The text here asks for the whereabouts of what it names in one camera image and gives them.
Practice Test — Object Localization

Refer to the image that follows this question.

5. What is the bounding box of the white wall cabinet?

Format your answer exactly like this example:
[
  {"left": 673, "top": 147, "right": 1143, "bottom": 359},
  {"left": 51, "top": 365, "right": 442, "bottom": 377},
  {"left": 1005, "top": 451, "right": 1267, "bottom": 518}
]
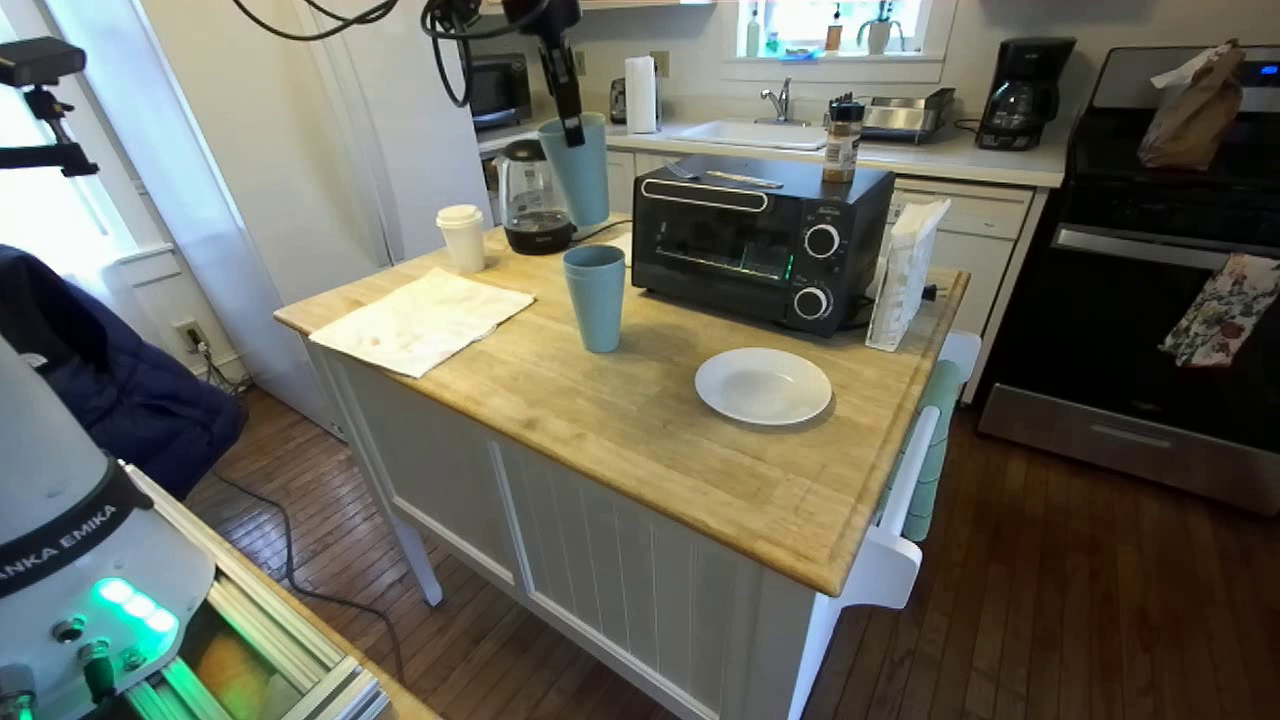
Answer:
[{"left": 580, "top": 0, "right": 722, "bottom": 15}]

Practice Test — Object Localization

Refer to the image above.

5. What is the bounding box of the black camera on tripod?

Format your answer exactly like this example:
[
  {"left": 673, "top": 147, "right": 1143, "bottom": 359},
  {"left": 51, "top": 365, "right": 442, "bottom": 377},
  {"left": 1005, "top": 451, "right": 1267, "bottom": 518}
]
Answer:
[{"left": 0, "top": 33, "right": 105, "bottom": 181}]

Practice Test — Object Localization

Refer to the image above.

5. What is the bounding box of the white round plate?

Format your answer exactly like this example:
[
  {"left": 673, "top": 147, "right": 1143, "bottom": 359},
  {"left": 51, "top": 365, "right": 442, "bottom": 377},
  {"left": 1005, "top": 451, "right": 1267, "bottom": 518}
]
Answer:
[{"left": 691, "top": 344, "right": 838, "bottom": 430}]

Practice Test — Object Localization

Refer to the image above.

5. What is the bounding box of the white kitchen island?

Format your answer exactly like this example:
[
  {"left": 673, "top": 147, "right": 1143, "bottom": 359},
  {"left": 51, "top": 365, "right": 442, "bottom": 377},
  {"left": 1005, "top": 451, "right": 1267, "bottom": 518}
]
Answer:
[{"left": 273, "top": 210, "right": 988, "bottom": 720}]

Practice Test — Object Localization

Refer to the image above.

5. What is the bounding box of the light blue plastic cup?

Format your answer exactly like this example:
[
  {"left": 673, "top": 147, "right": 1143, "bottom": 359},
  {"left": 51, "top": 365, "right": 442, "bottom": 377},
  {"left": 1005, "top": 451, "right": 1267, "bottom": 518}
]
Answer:
[
  {"left": 535, "top": 111, "right": 618, "bottom": 233},
  {"left": 566, "top": 258, "right": 627, "bottom": 359},
  {"left": 559, "top": 238, "right": 633, "bottom": 272}
]

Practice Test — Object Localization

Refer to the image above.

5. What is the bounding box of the dark blue jacket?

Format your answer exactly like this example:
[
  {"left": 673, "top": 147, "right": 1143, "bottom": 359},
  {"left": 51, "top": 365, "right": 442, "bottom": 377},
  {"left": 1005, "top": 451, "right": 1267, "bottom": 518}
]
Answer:
[{"left": 0, "top": 238, "right": 248, "bottom": 498}]

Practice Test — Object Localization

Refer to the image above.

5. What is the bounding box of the grey metal toaster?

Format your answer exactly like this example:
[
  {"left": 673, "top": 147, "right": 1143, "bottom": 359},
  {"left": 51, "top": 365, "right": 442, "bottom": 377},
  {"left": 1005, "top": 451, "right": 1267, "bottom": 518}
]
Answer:
[{"left": 862, "top": 83, "right": 966, "bottom": 147}]

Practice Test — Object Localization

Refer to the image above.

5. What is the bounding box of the black steel stove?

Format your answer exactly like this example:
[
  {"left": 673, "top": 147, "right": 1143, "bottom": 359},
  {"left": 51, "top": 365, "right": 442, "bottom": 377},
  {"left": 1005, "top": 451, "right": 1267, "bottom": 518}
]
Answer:
[{"left": 975, "top": 42, "right": 1280, "bottom": 524}]

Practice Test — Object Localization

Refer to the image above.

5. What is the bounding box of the stained white cloth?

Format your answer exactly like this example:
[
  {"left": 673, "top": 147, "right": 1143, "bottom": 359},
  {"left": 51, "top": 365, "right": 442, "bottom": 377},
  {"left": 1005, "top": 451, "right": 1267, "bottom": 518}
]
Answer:
[{"left": 308, "top": 262, "right": 540, "bottom": 382}]

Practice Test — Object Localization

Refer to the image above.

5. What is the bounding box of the spice jar with black lid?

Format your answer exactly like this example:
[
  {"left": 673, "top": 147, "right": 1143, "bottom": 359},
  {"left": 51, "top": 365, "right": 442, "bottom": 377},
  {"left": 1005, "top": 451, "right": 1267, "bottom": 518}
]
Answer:
[{"left": 820, "top": 93, "right": 869, "bottom": 193}]

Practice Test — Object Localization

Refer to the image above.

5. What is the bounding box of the black floor cable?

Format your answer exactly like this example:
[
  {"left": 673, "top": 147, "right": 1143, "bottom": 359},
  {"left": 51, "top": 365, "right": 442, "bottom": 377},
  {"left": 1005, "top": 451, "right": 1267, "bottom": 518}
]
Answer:
[{"left": 186, "top": 472, "right": 414, "bottom": 686}]

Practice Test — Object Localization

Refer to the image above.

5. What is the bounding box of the white paper towel roll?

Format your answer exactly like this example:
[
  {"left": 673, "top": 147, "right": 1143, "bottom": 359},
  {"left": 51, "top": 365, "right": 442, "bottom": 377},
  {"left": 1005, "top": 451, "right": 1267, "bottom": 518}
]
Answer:
[{"left": 620, "top": 52, "right": 665, "bottom": 135}]

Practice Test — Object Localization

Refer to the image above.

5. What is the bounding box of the chrome sink faucet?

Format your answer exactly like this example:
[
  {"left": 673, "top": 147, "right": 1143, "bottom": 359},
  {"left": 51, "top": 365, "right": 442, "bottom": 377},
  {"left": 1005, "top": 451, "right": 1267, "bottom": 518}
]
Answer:
[{"left": 756, "top": 75, "right": 802, "bottom": 129}]

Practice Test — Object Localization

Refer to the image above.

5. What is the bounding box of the black microwave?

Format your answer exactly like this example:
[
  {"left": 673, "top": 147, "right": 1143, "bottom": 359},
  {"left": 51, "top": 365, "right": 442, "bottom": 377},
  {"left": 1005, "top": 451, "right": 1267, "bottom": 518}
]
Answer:
[{"left": 459, "top": 52, "right": 535, "bottom": 135}]

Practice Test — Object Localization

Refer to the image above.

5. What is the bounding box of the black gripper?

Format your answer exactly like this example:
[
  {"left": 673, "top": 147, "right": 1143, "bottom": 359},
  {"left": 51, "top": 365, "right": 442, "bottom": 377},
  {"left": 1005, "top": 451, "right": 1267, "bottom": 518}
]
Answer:
[{"left": 496, "top": 0, "right": 591, "bottom": 153}]

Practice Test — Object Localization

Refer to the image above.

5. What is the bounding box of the white lidded paper cup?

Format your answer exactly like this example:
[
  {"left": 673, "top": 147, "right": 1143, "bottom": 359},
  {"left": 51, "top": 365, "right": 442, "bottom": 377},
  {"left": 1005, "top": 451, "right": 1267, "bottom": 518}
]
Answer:
[{"left": 431, "top": 198, "right": 489, "bottom": 280}]

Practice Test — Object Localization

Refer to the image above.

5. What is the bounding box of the windowsill brush holder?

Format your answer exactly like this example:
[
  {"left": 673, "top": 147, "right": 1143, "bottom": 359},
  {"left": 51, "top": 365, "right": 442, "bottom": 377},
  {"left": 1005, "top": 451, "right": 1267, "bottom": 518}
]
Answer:
[{"left": 856, "top": 0, "right": 903, "bottom": 59}]

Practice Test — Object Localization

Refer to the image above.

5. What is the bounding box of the floral dish towel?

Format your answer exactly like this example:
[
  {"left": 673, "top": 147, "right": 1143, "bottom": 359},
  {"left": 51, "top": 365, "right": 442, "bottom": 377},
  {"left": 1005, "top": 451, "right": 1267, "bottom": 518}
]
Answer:
[{"left": 1157, "top": 250, "right": 1280, "bottom": 371}]

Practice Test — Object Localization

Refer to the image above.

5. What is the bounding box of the kitchen window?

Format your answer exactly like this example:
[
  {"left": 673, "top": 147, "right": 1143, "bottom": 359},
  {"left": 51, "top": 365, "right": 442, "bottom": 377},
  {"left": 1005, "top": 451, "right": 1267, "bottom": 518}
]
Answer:
[{"left": 727, "top": 0, "right": 960, "bottom": 68}]

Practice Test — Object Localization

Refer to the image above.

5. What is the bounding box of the glass electric kettle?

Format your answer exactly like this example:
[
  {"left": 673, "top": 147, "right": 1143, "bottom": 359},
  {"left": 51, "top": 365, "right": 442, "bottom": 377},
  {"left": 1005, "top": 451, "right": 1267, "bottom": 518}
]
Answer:
[{"left": 482, "top": 135, "right": 591, "bottom": 258}]

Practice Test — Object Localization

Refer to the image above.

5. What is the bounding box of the black toaster oven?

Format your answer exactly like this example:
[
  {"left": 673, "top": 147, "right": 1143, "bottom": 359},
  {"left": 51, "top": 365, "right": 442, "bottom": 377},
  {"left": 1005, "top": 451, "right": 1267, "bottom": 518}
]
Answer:
[{"left": 627, "top": 157, "right": 902, "bottom": 341}]

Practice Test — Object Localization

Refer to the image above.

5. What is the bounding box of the brown paper bag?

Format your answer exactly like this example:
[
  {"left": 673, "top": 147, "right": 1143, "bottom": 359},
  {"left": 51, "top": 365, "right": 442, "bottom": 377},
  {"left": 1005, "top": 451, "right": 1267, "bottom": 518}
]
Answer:
[{"left": 1135, "top": 35, "right": 1253, "bottom": 176}]

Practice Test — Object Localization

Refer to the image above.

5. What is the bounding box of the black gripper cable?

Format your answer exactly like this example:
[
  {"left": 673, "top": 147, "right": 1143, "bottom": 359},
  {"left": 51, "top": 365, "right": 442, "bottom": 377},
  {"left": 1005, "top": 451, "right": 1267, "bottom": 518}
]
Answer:
[{"left": 234, "top": 0, "right": 482, "bottom": 111}]

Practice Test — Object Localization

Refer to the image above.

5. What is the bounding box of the black coffee maker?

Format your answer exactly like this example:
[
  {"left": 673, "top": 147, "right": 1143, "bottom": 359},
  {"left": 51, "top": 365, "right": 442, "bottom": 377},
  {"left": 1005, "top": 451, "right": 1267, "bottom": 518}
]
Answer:
[{"left": 975, "top": 35, "right": 1081, "bottom": 157}]

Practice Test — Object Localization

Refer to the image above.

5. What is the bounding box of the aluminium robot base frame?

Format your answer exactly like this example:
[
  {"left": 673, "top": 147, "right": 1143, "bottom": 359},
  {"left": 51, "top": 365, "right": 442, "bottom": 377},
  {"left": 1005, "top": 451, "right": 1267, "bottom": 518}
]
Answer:
[{"left": 121, "top": 460, "right": 445, "bottom": 720}]

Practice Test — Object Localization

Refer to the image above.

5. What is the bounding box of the teal hanging towel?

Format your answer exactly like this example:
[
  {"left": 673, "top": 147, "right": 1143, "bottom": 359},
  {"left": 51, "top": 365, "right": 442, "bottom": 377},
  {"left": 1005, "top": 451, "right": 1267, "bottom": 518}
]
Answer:
[{"left": 902, "top": 354, "right": 967, "bottom": 546}]

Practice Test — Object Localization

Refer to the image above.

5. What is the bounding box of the white kitchen sink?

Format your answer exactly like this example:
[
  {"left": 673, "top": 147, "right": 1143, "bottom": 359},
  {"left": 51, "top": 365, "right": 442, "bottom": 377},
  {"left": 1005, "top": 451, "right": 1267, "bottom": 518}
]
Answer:
[{"left": 670, "top": 115, "right": 832, "bottom": 157}]

